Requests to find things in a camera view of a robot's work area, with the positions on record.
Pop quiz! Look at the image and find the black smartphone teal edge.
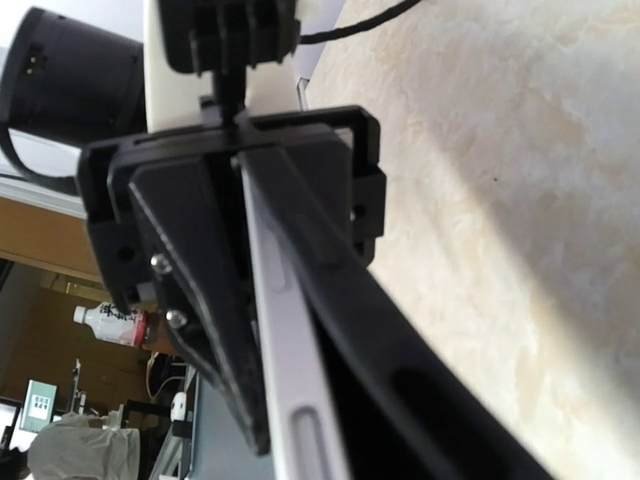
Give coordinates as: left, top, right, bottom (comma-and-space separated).
241, 167, 352, 480

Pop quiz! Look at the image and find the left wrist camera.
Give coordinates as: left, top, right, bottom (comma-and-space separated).
156, 0, 300, 126

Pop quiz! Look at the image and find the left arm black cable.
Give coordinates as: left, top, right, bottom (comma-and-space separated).
299, 0, 421, 46

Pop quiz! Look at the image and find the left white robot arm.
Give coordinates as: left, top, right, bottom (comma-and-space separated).
1, 1, 386, 455

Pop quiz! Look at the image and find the white plastic bag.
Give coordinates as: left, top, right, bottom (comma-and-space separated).
27, 413, 141, 479

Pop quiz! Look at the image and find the plastic drink bottle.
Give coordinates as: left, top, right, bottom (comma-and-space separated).
73, 302, 148, 348

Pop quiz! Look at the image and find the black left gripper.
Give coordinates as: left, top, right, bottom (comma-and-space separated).
77, 106, 387, 455

